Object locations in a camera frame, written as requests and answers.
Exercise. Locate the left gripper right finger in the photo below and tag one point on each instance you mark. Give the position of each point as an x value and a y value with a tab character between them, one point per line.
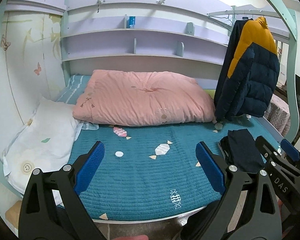
248	206

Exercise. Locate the white pillow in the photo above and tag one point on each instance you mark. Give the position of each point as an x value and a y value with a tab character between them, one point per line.
45	142

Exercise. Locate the navy and yellow puffer jacket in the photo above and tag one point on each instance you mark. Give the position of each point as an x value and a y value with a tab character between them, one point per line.
249	73

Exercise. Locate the lilac bed shelf headboard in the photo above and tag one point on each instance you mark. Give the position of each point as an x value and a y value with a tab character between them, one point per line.
53	39

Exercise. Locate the pink duvet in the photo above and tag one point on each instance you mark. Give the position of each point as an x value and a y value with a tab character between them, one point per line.
114	97

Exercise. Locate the person leg dark trousers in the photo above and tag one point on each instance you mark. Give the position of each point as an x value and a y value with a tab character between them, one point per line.
197	221

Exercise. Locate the dark navy garment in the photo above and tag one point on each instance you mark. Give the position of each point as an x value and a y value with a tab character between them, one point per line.
239	149

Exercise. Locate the blue box on shelf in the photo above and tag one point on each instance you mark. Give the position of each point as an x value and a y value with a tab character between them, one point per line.
131	22

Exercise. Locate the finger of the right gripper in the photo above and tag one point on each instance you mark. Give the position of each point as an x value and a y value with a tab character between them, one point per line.
276	161
292	154

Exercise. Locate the pink patterned cloth cover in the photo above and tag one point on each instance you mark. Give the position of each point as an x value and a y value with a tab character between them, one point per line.
278	115

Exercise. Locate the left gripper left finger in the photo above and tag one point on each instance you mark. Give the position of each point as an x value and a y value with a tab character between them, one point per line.
51	207

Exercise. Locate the striped light blue pillow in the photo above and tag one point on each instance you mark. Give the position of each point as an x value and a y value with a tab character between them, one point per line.
76	87

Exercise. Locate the teal quilted bed mat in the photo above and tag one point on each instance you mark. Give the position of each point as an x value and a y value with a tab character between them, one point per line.
153	172

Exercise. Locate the cardboard box on floor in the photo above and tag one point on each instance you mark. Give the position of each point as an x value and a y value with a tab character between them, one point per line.
12	215

